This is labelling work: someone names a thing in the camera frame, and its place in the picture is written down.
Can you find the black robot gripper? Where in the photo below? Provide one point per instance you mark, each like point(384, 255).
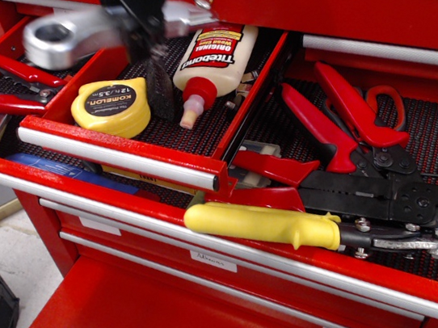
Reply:
point(137, 16)

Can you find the small upper red drawer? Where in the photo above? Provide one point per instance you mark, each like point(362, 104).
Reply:
point(196, 158)

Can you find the yellow ruler in drawer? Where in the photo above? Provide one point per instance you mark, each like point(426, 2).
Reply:
point(149, 179)

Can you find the large lower red drawer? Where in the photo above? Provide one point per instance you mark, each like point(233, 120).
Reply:
point(129, 262)

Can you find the yellow Komelon tape measure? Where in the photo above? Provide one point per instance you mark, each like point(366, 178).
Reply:
point(116, 107)

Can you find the Titebond wood glue bottle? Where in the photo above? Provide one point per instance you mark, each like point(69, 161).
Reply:
point(212, 66)

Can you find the red tool chest cabinet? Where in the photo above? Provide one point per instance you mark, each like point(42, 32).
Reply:
point(323, 24)

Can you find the blue flat package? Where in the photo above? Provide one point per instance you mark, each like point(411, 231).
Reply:
point(71, 171)

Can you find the red handled scissors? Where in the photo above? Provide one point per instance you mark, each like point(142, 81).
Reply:
point(384, 100)

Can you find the yellow handled tin snips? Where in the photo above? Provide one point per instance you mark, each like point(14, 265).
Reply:
point(301, 229)

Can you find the red handled wire stripper pliers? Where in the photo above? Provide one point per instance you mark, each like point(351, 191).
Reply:
point(361, 133)

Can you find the red handled black crimping tool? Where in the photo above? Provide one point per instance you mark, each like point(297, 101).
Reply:
point(304, 186)

